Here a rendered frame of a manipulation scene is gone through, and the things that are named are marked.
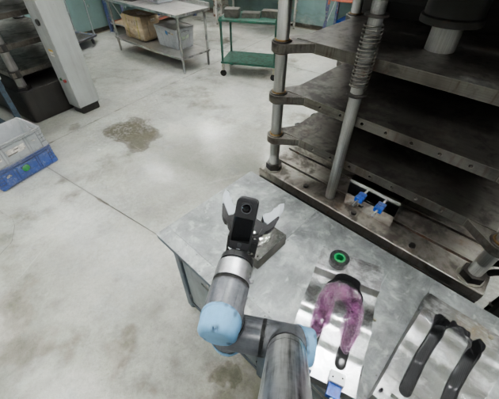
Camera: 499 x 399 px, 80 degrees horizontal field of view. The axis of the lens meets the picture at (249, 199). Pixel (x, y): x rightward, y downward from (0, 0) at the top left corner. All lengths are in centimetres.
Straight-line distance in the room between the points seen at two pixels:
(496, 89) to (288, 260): 100
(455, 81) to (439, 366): 99
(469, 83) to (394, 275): 81
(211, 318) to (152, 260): 198
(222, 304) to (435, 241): 137
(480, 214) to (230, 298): 127
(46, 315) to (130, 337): 63
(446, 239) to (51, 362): 236
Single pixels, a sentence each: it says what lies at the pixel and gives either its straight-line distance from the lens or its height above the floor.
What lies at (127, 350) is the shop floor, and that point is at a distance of 222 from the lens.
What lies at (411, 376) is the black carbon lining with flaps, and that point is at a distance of 125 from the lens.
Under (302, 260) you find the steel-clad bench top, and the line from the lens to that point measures 144.
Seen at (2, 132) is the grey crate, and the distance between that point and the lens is 401.
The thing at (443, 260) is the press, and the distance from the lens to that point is 171.
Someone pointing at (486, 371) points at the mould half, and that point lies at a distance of 132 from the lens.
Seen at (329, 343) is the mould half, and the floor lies 86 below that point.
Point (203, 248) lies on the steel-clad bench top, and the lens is 147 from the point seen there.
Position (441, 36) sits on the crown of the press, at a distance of 159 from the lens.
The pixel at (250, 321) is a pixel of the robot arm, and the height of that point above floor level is 137.
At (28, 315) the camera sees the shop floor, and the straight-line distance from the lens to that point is 264.
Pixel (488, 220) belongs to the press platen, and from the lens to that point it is 160.
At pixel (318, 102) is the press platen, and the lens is 159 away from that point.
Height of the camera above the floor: 197
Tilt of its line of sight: 44 degrees down
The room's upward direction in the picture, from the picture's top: straight up
